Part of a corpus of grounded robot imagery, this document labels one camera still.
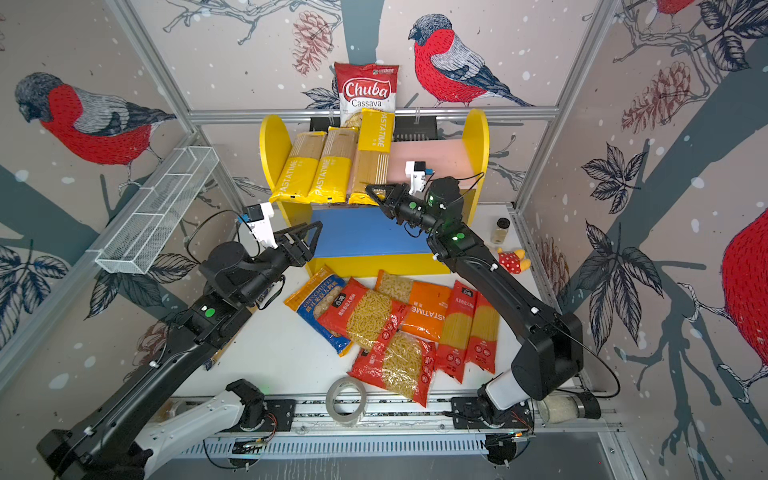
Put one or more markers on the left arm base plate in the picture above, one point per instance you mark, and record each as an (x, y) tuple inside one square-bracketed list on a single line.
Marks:
[(271, 415)]

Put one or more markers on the red spaghetti bag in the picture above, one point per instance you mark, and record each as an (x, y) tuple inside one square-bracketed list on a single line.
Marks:
[(452, 348), (482, 345)]

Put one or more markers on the yellow shelf pink blue boards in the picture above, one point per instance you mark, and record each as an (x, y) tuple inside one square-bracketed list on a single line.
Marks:
[(431, 180)]

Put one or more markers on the yellow plush toy red dress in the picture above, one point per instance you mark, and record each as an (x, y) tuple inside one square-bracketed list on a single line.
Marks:
[(514, 261)]

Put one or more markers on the clear tape roll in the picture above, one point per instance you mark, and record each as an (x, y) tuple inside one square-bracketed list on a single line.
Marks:
[(346, 401)]

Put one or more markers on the black rack behind shelf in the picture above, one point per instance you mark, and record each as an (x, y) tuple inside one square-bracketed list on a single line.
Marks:
[(406, 128)]

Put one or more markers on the red macaroni bag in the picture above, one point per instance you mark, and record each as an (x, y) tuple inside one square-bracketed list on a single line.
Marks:
[(361, 314), (402, 364)]

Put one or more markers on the small spice jar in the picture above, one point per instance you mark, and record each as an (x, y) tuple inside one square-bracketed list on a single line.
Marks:
[(501, 230)]

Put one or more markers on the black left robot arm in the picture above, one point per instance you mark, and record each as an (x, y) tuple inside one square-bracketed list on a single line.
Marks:
[(116, 441)]

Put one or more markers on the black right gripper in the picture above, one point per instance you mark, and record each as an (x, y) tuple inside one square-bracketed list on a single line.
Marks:
[(397, 204)]

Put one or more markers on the glass jar black lid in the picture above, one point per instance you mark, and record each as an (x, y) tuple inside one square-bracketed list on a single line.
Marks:
[(565, 406)]

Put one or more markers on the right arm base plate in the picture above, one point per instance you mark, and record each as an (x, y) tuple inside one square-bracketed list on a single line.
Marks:
[(475, 413)]

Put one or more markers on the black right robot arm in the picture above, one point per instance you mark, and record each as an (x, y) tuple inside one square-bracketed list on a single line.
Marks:
[(551, 350)]

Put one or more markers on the blue orange pasta bag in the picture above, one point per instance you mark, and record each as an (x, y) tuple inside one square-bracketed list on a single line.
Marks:
[(313, 299)]

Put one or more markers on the orange Pastatime pasta bag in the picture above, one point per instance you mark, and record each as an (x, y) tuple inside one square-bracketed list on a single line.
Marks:
[(428, 304)]

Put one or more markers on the dark blue spaghetti bag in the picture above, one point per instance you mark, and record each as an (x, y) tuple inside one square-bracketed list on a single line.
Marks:
[(212, 362)]

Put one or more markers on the red macaroni bag upper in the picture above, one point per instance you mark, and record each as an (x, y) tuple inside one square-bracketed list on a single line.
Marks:
[(361, 314)]

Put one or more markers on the white wire mesh basket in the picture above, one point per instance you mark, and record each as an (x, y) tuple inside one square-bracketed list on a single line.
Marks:
[(162, 204)]

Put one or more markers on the red macaroni bag lower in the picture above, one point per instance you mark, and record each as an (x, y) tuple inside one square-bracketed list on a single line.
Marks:
[(402, 364)]

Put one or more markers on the red Chuba cassava chips bag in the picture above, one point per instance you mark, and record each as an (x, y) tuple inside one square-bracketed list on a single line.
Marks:
[(370, 86)]

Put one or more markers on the yellow Pastatime spaghetti bag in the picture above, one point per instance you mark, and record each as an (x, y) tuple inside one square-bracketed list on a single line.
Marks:
[(330, 185), (298, 173)]

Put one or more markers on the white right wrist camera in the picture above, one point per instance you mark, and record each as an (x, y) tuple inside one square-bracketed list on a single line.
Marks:
[(418, 174)]

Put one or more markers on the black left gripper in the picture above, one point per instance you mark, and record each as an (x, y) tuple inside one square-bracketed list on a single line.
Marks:
[(297, 251)]

